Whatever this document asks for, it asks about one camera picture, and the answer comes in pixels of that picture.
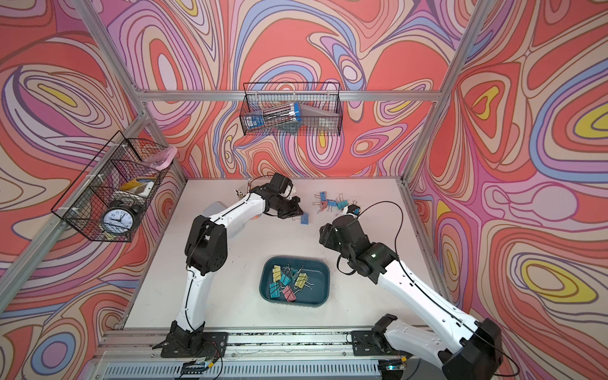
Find pink binder clip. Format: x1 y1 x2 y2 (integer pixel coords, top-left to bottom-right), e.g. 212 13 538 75
281 286 296 302
313 200 329 213

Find yellow white box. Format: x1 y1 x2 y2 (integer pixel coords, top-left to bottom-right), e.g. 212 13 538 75
119 177 155 197

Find black alarm clock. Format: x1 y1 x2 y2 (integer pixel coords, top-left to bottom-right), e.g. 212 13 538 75
101 199 141 236

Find black wire basket back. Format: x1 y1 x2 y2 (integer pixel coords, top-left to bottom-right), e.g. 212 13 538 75
239 81 344 136

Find green yellow binder clip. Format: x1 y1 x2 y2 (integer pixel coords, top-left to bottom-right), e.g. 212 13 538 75
294 272 314 291

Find pink binder clip on table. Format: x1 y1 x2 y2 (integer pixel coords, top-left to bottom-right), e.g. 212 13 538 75
313 200 329 213

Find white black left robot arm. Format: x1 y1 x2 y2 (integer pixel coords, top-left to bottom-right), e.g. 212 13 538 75
153 174 303 358

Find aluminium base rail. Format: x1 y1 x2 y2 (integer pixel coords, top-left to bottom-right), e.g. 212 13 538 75
79 327 444 379

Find dark teal storage tray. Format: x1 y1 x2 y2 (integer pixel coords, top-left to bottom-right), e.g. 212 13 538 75
258 256 330 307

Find teal binder clip on table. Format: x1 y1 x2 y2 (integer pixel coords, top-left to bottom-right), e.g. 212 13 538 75
336 195 349 210

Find black wire basket left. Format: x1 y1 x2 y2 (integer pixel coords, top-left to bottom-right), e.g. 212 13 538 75
52 131 169 243

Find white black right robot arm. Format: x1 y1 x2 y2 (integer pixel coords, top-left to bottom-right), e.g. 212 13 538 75
319 214 508 379

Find clear tube with pens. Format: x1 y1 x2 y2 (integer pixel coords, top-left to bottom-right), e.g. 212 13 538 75
244 102 302 128

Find pink plastic item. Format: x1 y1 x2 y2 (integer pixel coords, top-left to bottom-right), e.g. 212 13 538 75
142 146 178 171

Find black wire basket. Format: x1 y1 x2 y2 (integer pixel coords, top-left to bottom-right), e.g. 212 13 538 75
52 131 169 243
239 81 344 136

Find translucent blue box lid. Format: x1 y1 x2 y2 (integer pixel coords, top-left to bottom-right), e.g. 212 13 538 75
202 201 227 222

